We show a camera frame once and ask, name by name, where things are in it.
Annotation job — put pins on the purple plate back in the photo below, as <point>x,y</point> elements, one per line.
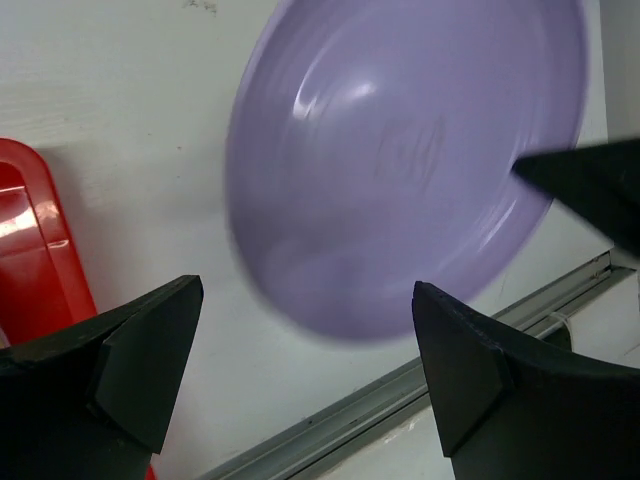
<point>371,146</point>

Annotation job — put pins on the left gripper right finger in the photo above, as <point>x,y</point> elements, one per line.
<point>510,406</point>

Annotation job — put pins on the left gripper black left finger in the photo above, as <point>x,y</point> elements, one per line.
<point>94,400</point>

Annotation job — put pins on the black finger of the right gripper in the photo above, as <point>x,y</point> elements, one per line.
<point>599,183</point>

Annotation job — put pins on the aluminium frame rail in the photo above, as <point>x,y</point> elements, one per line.
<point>322,442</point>

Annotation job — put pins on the red plastic bin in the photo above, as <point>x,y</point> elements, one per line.
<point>43,286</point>

